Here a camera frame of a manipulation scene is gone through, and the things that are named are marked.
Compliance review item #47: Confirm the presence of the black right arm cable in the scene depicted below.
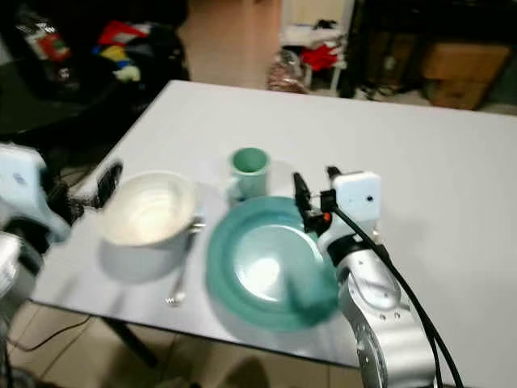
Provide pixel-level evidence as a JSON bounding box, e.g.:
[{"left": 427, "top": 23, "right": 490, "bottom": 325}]
[{"left": 331, "top": 206, "right": 465, "bottom": 388}]

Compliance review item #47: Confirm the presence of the white shelf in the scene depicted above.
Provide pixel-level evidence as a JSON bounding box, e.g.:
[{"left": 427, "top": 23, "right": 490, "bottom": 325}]
[{"left": 279, "top": 0, "right": 356, "bottom": 90}]

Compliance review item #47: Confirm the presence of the black floor cable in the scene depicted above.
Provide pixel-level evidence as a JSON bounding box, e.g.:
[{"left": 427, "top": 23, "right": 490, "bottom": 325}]
[{"left": 6, "top": 315, "right": 91, "bottom": 353}]

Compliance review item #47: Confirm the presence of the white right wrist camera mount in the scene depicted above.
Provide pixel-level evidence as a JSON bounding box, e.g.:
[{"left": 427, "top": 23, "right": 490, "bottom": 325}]
[{"left": 330, "top": 169, "right": 383, "bottom": 237}]

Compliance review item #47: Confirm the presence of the red cloth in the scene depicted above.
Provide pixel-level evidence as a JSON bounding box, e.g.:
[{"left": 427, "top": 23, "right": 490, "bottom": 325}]
[{"left": 301, "top": 44, "right": 342, "bottom": 72}]

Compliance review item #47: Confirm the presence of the yellow toy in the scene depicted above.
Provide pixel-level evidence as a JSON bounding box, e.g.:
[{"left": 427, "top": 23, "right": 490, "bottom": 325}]
[{"left": 95, "top": 46, "right": 142, "bottom": 83}]

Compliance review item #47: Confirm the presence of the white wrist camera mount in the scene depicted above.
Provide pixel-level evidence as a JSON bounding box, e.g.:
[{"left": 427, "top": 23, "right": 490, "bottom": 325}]
[
  {"left": 330, "top": 169, "right": 383, "bottom": 237},
  {"left": 0, "top": 143, "right": 67, "bottom": 243}
]

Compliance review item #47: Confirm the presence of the black table leg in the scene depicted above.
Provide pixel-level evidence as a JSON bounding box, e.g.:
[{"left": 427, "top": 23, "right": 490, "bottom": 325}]
[{"left": 101, "top": 318, "right": 158, "bottom": 369}]

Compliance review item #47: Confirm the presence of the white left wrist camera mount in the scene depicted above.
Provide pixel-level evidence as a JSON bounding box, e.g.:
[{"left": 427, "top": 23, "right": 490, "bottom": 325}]
[{"left": 0, "top": 143, "right": 67, "bottom": 243}]

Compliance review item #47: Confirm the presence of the green plate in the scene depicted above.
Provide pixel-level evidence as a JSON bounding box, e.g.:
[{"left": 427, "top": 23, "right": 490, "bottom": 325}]
[{"left": 205, "top": 196, "right": 342, "bottom": 332}]

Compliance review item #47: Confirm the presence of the brown cardboard box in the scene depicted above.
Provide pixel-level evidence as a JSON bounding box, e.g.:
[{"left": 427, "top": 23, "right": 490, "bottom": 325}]
[{"left": 420, "top": 42, "right": 514, "bottom": 111}]

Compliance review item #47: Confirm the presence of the green mug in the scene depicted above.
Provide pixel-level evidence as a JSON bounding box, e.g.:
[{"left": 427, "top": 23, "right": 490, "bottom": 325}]
[{"left": 226, "top": 147, "right": 271, "bottom": 203}]

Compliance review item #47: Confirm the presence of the silver metal spoon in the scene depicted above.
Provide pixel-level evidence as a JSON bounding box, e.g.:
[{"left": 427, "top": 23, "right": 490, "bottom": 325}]
[{"left": 166, "top": 217, "right": 205, "bottom": 308}]

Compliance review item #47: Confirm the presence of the red dark snack packet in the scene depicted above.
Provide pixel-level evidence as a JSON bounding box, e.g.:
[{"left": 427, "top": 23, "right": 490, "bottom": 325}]
[{"left": 20, "top": 12, "right": 74, "bottom": 64}]

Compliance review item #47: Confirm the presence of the patterned bag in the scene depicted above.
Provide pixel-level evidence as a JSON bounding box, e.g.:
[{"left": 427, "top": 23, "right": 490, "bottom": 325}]
[{"left": 267, "top": 50, "right": 308, "bottom": 92}]

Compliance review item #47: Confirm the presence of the white deep bowl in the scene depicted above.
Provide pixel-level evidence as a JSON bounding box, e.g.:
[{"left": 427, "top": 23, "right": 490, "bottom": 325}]
[{"left": 99, "top": 170, "right": 199, "bottom": 284}]

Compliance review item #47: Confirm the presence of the red toy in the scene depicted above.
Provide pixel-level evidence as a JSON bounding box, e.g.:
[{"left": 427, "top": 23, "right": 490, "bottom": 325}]
[{"left": 97, "top": 22, "right": 150, "bottom": 48}]

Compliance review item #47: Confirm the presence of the black round side table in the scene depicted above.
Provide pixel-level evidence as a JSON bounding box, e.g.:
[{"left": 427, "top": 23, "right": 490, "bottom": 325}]
[{"left": 0, "top": 57, "right": 122, "bottom": 162}]

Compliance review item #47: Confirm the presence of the dark cabinet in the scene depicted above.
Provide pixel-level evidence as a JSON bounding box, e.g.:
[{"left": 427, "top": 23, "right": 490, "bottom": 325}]
[{"left": 339, "top": 0, "right": 517, "bottom": 102}]

